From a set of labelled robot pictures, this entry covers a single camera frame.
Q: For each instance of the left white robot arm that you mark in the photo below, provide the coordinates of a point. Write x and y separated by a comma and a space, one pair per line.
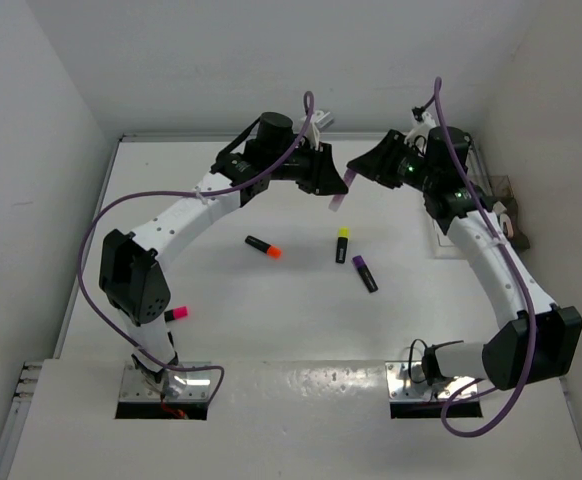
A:
133, 264

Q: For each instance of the orange black highlighter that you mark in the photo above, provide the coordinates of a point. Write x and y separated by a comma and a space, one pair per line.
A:
264, 247

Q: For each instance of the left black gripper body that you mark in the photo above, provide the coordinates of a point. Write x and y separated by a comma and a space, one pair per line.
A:
303, 165

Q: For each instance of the clear acrylic container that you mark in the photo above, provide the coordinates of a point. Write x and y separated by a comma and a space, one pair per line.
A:
500, 191

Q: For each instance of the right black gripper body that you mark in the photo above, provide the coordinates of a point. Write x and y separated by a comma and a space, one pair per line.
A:
411, 167

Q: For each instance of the metal base plate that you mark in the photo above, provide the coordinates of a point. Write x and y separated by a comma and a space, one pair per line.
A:
410, 387
176, 387

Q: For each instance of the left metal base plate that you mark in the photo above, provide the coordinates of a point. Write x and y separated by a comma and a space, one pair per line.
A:
176, 387

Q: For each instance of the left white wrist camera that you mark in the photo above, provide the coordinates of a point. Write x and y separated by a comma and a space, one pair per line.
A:
320, 120

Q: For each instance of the pink black highlighter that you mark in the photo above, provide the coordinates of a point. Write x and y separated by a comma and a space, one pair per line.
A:
176, 314

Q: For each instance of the yellow black highlighter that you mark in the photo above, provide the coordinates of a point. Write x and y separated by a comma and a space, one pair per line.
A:
342, 245

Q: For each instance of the purple black highlighter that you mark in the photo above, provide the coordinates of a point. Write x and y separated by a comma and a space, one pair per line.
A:
365, 274

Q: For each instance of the pink eraser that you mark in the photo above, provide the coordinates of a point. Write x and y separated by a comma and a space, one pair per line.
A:
506, 225

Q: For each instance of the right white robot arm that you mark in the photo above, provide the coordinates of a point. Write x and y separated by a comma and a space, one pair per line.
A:
537, 338

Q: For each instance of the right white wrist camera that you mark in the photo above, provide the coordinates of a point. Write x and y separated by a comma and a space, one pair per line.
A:
422, 122

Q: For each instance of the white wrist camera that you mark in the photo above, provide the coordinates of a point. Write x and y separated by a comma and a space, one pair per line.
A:
320, 120
422, 122

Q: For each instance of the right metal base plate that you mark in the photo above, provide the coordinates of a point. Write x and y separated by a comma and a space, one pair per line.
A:
410, 387

